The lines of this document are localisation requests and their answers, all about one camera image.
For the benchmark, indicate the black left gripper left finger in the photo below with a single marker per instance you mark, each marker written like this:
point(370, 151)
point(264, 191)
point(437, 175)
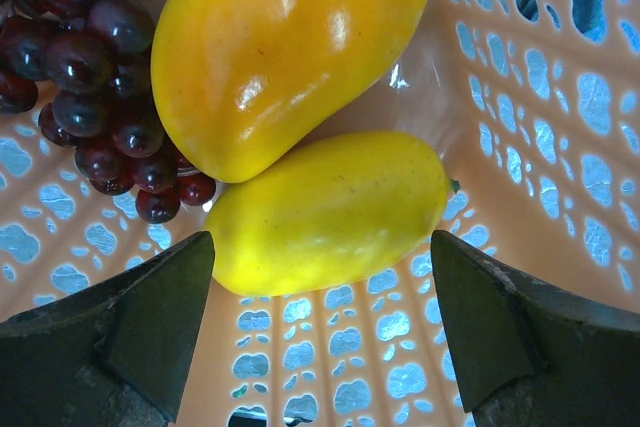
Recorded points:
point(115, 354)

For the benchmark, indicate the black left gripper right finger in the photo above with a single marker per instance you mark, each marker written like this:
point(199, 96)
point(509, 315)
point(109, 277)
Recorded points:
point(528, 353)

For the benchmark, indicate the yellow lemon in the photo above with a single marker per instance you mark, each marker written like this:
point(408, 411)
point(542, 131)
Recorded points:
point(335, 211)

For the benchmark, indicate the dark red grape bunch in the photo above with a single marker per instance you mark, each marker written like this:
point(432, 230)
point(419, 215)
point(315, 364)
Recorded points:
point(97, 54)

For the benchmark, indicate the orange mango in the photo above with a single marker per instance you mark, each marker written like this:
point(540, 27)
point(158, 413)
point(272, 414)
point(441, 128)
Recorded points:
point(237, 83)

